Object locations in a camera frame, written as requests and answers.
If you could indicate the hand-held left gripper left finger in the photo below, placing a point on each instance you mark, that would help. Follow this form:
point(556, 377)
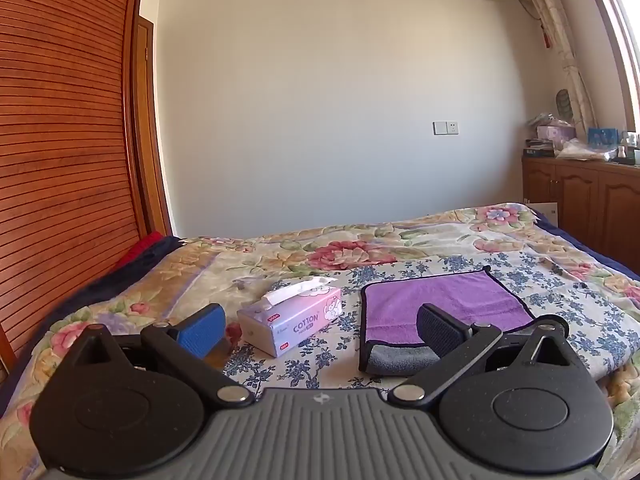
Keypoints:
point(200, 332)

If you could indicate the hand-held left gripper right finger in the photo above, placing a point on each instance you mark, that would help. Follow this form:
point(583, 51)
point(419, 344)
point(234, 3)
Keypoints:
point(435, 332)

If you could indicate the purple towel with dark edge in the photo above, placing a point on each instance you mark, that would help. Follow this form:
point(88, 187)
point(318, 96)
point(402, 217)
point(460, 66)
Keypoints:
point(450, 292)

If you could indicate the dark blue blanket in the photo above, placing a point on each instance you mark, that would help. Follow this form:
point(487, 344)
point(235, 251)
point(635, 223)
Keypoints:
point(120, 280)

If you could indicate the pink and white tissue box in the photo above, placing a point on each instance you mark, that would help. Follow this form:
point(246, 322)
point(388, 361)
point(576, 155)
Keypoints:
point(295, 317)

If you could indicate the red cloth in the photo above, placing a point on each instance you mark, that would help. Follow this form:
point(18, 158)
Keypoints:
point(142, 250)

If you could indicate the pink floral bed quilt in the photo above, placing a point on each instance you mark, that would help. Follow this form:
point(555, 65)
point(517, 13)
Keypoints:
point(345, 252)

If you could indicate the blue floral bed sheet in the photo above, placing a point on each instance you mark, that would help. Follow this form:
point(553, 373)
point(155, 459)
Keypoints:
point(555, 290)

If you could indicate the wooden cabinet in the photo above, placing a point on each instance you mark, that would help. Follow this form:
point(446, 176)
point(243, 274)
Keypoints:
point(580, 200)

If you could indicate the stack of books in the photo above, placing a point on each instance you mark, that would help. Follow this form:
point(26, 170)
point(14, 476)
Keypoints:
point(539, 147)

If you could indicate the clear plastic bag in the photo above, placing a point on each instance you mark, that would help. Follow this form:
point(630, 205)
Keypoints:
point(582, 149)

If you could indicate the blue box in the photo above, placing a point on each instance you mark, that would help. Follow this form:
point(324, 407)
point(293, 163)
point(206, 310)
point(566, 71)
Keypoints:
point(602, 137)

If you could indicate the small white bottle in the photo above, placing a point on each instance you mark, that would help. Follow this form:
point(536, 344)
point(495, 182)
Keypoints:
point(622, 152)

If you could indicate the dark hand fan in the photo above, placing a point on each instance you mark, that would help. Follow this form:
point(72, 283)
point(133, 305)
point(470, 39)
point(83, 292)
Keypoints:
point(563, 104)

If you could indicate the red hanging tassel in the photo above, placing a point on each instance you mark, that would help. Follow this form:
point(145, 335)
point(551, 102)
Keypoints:
point(546, 35)

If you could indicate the patterned beige curtain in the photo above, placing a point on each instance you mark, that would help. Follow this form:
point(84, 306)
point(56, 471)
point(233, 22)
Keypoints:
point(560, 35)

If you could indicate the white wall switch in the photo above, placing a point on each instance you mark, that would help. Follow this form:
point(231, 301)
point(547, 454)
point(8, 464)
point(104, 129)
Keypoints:
point(445, 128)

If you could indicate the wooden door frame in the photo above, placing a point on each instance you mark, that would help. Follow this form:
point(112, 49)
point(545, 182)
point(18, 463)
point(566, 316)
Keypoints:
point(150, 125)

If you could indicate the window with wooden frame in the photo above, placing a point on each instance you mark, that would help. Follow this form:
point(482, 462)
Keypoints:
point(622, 35)

